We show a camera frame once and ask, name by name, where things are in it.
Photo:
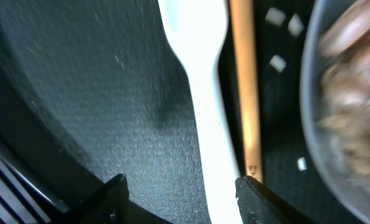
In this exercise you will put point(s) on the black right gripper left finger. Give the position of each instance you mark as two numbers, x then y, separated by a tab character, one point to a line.
111	204

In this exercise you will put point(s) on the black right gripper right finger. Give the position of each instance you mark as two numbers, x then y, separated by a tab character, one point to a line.
259	205

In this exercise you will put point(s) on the grey bowl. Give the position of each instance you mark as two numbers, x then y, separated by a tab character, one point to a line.
350	189

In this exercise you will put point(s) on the wooden chopstick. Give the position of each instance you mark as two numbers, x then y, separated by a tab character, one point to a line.
243	32

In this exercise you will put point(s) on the white plastic fork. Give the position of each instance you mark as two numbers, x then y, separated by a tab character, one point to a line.
196	31

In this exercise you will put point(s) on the grey dishwasher rack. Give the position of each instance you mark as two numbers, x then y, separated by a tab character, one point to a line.
16	205

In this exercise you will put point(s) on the round black tray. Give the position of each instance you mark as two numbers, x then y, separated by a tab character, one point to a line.
92	89

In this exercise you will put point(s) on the food scraps and rice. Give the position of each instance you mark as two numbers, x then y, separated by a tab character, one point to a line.
346	85

